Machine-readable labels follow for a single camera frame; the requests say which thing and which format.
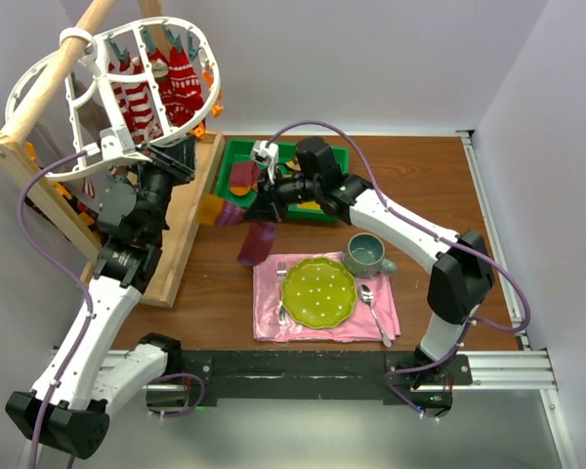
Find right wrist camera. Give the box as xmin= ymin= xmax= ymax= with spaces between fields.
xmin=250 ymin=140 xmax=279 ymax=184

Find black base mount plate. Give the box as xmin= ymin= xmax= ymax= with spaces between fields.
xmin=154 ymin=350 xmax=457 ymax=410

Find yellow monster sock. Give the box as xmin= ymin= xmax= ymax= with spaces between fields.
xmin=276 ymin=157 xmax=302 ymax=177

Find green plastic tray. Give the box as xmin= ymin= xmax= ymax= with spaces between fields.
xmin=213 ymin=139 xmax=350 ymax=224

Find black argyle sock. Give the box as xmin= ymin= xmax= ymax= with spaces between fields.
xmin=25 ymin=192 xmax=102 ymax=241

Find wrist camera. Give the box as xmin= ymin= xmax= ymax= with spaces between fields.
xmin=84 ymin=126 xmax=149 ymax=165
xmin=250 ymin=140 xmax=279 ymax=184

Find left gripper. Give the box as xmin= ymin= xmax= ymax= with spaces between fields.
xmin=124 ymin=134 xmax=196 ymax=240

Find silver fork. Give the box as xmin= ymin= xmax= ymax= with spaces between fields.
xmin=276 ymin=261 xmax=287 ymax=325

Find red patterned sock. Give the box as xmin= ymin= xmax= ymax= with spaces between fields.
xmin=147 ymin=47 xmax=204 ymax=127

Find wooden hanger stand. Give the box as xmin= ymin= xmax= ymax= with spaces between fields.
xmin=0 ymin=1 xmax=225 ymax=308

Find green scalloped plate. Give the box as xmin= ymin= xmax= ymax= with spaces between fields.
xmin=282 ymin=257 xmax=357 ymax=329

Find purple yellow striped sock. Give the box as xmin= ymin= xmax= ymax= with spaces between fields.
xmin=229 ymin=160 xmax=261 ymax=197

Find white round sock hanger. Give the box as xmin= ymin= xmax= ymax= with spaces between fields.
xmin=4 ymin=16 xmax=223 ymax=183

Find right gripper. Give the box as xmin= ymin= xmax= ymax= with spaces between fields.
xmin=244 ymin=165 xmax=321 ymax=223

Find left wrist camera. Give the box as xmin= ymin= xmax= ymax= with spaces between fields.
xmin=84 ymin=126 xmax=149 ymax=165

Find red white striped sock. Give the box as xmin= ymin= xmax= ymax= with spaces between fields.
xmin=111 ymin=81 xmax=163 ymax=144

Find teal ceramic mug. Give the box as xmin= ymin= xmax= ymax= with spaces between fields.
xmin=343 ymin=233 xmax=398 ymax=278

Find silver spoon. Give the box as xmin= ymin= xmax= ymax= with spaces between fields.
xmin=358 ymin=284 xmax=393 ymax=348

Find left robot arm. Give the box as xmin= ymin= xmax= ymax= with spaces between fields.
xmin=6 ymin=137 xmax=196 ymax=467

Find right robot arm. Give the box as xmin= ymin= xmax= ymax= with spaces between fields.
xmin=245 ymin=137 xmax=494 ymax=384

